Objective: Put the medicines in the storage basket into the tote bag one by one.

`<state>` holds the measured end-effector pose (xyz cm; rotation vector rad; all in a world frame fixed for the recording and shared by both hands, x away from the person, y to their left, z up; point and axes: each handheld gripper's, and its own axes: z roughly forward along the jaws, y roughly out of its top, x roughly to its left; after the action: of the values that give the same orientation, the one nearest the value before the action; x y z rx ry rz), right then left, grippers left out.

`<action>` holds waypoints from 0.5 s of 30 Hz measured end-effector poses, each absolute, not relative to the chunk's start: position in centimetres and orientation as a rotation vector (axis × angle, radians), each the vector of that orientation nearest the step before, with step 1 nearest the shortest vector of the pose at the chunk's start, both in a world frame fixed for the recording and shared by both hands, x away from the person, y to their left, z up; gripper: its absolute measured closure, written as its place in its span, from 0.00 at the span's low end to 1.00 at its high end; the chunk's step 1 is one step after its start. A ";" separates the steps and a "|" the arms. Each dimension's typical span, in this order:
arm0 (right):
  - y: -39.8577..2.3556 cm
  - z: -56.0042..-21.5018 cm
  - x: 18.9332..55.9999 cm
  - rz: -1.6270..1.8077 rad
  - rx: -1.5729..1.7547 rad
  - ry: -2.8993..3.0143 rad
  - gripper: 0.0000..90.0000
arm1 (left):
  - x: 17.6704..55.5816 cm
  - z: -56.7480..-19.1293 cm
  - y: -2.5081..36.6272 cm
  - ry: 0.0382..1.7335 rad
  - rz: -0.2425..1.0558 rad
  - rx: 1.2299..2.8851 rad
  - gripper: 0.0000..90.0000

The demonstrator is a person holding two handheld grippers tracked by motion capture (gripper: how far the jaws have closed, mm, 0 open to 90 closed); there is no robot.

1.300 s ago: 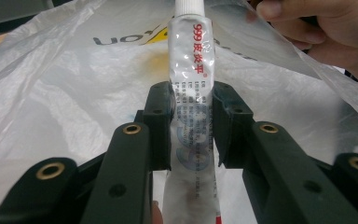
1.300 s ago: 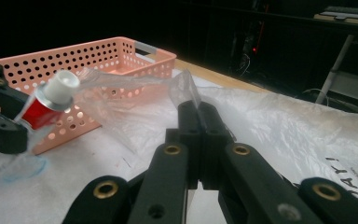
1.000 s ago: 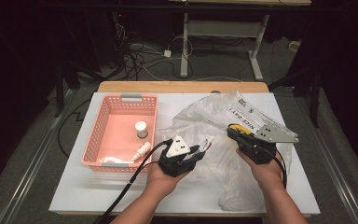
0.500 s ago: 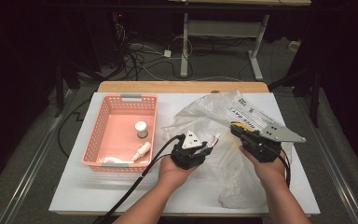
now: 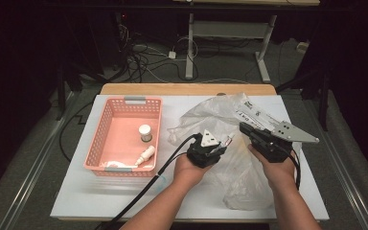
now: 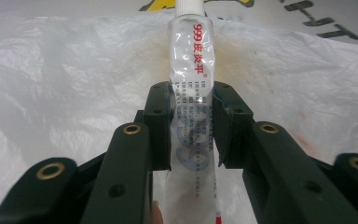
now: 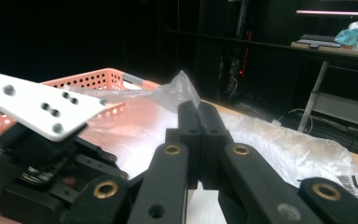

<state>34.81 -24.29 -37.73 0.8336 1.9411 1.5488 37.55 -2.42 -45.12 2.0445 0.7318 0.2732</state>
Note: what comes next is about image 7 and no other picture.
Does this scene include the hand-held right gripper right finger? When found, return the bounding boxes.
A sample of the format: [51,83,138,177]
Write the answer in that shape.
[199,101,235,191]

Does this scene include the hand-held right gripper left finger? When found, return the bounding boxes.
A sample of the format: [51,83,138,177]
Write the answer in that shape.
[166,100,204,190]

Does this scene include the clear plastic bag smiley print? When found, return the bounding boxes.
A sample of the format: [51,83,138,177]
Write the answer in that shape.
[63,69,358,224]

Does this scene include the pink perforated plastic basket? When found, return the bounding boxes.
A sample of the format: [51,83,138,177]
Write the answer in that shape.
[0,67,162,151]

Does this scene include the dark keyboard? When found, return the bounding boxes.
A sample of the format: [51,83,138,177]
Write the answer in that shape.
[296,33,343,49]

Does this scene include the blue and white plastic bag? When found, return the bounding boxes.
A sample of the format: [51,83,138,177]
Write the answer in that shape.
[334,21,358,49]

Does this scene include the tangle of floor cables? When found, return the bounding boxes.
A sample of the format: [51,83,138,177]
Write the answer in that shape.
[217,74,358,157]

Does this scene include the desk with white metal frame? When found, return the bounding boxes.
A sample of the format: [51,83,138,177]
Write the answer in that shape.
[290,40,358,133]

